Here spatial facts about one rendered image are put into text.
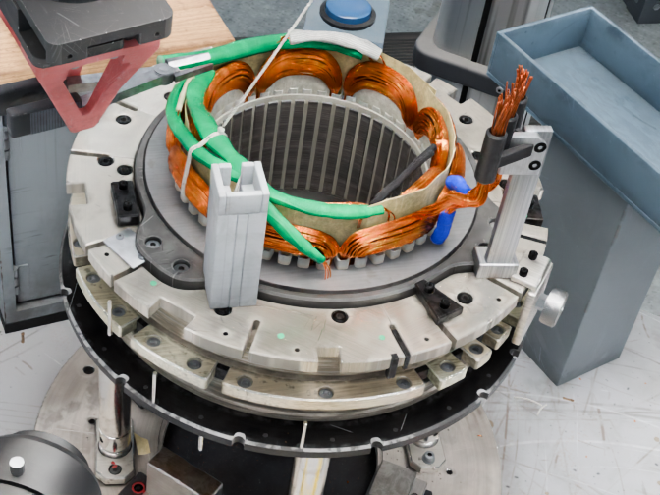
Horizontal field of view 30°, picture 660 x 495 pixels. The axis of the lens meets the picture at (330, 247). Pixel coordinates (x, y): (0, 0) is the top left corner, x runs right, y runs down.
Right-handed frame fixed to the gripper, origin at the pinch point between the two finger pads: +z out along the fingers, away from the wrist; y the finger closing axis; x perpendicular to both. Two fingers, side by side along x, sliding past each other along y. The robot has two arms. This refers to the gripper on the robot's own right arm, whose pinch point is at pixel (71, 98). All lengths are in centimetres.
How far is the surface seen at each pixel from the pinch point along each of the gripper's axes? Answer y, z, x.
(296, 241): 9.5, 6.4, 10.0
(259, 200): 9.3, 1.6, 7.0
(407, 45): -118, 138, 134
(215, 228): 8.6, 3.8, 4.9
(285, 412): 14.6, 16.4, 7.9
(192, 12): -21.9, 17.4, 19.7
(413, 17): -129, 141, 143
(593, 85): -5, 20, 50
